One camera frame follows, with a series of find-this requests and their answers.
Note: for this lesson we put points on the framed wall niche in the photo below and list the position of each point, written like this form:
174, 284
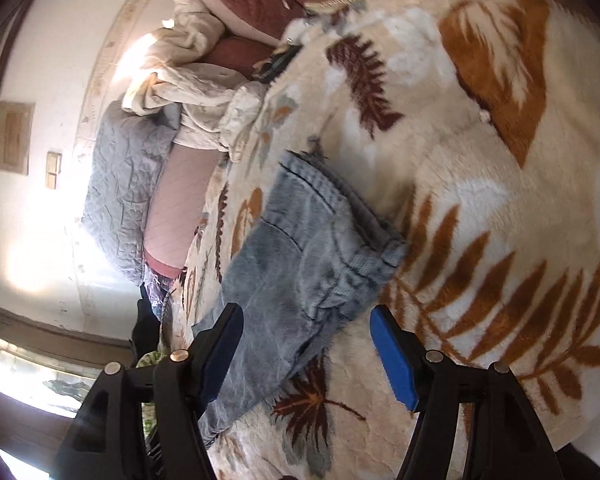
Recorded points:
14, 137

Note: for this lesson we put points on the dark cloth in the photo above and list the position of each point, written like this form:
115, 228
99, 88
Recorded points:
147, 330

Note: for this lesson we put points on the green patterned cloth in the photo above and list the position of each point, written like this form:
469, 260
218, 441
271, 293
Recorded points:
147, 360

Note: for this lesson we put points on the blue denim pants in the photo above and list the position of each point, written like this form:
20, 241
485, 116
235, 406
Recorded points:
300, 260

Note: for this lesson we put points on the grey quilted blanket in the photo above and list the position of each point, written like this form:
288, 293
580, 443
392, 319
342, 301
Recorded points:
125, 185

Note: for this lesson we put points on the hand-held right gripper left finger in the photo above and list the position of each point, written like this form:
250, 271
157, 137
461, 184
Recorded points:
225, 342

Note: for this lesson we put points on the white floral crumpled sheet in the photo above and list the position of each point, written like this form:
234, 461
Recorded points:
200, 100

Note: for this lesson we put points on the maroon bolster pillow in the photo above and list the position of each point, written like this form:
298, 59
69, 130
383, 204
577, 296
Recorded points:
225, 55

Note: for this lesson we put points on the cream leaf-print fleece blanket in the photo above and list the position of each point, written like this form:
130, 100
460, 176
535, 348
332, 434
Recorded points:
480, 185

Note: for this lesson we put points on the beige wall switch plate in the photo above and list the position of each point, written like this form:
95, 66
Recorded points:
54, 170

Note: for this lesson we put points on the clear purple plastic bag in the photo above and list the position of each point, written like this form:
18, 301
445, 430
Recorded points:
160, 290

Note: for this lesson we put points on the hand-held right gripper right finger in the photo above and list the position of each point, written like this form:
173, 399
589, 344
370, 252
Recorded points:
395, 355

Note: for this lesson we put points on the wooden window frame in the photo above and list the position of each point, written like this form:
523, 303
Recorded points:
55, 320

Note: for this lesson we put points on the pink pillow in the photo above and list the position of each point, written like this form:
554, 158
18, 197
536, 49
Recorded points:
180, 210

